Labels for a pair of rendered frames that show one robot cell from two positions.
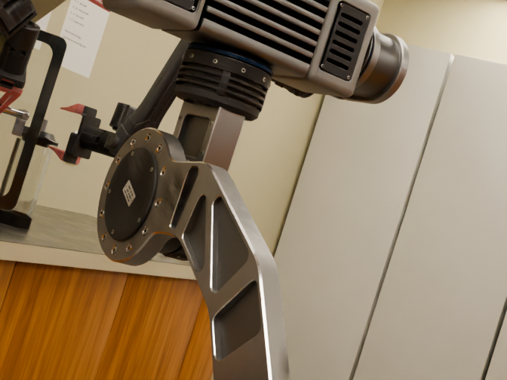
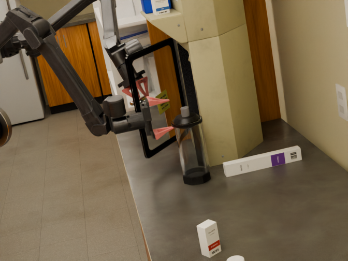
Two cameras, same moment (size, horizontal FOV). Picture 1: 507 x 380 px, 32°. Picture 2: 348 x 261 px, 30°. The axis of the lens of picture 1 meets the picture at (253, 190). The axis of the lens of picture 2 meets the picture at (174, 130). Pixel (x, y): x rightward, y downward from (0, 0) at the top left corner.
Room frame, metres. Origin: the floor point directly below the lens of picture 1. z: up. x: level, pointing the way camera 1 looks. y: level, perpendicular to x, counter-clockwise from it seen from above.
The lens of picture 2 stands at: (3.98, -0.64, 1.81)
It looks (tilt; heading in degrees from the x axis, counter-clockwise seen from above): 18 degrees down; 148
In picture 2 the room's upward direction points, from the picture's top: 11 degrees counter-clockwise
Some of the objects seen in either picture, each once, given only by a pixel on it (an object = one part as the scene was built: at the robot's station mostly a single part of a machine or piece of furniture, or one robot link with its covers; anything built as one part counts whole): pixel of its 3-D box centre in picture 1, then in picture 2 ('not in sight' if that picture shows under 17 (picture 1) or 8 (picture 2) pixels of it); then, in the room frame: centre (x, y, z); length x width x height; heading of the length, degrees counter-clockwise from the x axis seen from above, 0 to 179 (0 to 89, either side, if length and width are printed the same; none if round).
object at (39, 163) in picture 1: (24, 176); (191, 148); (2.20, 0.55, 1.06); 0.11 x 0.11 x 0.21
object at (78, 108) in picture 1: (75, 117); (156, 106); (2.16, 0.46, 1.23); 0.09 x 0.07 x 0.07; 64
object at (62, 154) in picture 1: (66, 145); (160, 126); (2.16, 0.46, 1.16); 0.09 x 0.07 x 0.07; 64
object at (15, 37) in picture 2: not in sight; (15, 41); (1.29, 0.36, 1.45); 0.09 x 0.08 x 0.12; 124
